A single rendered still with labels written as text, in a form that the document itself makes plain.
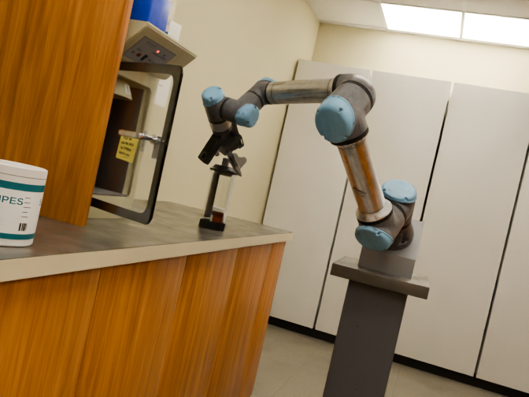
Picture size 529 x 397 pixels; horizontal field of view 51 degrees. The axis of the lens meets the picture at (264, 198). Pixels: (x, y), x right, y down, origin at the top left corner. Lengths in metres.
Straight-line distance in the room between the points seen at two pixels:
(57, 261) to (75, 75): 0.61
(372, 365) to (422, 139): 2.74
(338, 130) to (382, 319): 0.72
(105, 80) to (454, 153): 3.32
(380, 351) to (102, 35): 1.31
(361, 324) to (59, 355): 1.05
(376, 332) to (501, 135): 2.77
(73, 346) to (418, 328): 3.47
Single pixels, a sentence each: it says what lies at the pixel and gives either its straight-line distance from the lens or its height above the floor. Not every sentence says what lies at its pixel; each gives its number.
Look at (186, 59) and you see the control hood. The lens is 1.86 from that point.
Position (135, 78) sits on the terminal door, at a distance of 1.53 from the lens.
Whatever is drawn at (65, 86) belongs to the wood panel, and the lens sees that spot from 1.60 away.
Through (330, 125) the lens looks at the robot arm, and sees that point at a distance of 1.56.
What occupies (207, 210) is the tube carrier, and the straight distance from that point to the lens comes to 2.08.
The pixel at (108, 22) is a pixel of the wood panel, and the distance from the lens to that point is 1.57.
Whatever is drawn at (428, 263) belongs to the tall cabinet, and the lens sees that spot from 4.45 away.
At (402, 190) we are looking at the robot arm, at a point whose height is 1.23.
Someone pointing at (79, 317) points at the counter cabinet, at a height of 0.78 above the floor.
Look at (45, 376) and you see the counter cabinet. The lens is 1.30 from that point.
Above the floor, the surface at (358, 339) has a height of 0.70.
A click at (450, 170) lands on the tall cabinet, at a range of 4.45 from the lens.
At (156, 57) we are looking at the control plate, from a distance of 1.76.
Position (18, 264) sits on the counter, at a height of 0.93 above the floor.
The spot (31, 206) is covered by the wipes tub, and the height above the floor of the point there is 1.02.
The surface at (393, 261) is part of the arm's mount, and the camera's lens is 1.98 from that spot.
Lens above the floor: 1.16
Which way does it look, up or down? 2 degrees down
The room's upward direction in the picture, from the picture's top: 12 degrees clockwise
